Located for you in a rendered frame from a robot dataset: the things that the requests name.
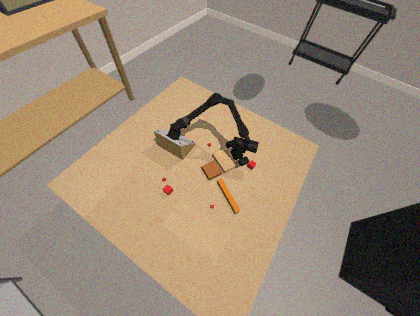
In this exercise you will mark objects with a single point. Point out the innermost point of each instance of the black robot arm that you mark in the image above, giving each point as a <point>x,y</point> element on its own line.
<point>214,99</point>

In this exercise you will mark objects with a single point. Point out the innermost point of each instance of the red cube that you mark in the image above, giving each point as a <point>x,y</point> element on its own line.
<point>251,164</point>
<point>168,190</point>

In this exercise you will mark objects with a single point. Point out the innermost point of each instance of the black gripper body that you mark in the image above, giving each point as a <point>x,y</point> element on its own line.
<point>238,153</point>

